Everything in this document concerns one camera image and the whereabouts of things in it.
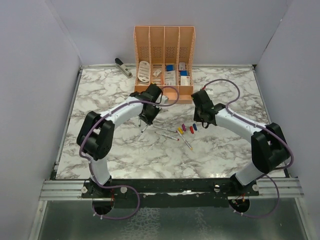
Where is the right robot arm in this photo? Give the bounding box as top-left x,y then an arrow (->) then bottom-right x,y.
191,89 -> 290,196

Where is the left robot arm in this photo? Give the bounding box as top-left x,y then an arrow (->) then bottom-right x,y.
76,84 -> 163,198

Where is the purple pen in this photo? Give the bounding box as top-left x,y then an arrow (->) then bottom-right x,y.
153,125 -> 177,133

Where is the red pen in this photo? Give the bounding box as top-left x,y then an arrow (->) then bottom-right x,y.
154,131 -> 180,141

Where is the yellow pen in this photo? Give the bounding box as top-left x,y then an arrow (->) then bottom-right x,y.
178,132 -> 193,150

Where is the white red card box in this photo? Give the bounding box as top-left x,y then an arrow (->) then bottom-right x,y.
180,75 -> 191,86

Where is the white oval label card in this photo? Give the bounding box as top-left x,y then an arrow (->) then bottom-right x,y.
137,60 -> 151,83

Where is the white paper packet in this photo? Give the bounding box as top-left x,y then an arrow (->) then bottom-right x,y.
164,70 -> 176,86

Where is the blue eraser box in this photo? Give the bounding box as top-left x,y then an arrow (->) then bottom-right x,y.
165,64 -> 175,72
179,70 -> 189,76

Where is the white red staples box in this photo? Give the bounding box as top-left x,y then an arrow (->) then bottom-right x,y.
178,62 -> 188,71

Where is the black grey stapler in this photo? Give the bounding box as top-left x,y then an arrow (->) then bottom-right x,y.
114,58 -> 132,78

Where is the peach plastic desk organizer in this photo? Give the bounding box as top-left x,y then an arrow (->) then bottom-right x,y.
133,26 -> 196,104

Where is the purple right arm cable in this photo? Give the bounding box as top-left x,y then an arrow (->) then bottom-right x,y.
201,78 -> 293,218

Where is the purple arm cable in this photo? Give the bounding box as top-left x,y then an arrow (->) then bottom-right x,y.
78,86 -> 180,221
201,78 -> 293,218

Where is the black mounting rail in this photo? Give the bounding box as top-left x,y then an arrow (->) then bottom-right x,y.
81,178 -> 259,209

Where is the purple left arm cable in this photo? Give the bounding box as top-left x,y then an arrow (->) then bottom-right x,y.
78,86 -> 180,221

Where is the aluminium frame rail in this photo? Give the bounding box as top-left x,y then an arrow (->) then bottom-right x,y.
39,177 -> 305,201

